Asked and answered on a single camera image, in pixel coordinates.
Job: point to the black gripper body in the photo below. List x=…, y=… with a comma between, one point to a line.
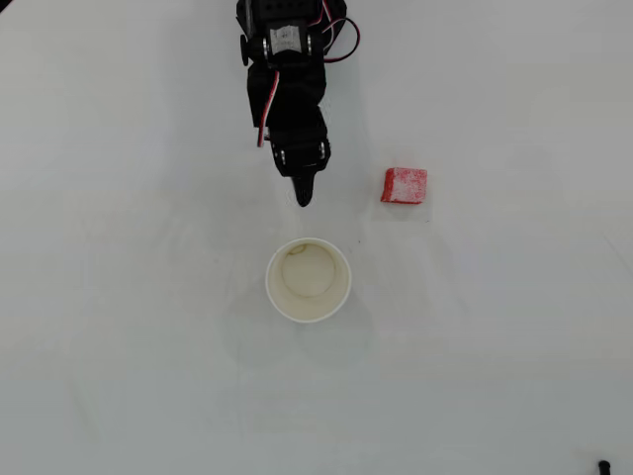
x=301, y=159

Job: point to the small black object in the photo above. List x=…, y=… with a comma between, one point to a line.
x=604, y=467

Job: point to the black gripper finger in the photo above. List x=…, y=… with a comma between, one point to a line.
x=302, y=190

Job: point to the white paper cup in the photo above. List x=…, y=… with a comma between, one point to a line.
x=309, y=282

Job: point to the red cube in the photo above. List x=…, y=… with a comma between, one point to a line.
x=404, y=185

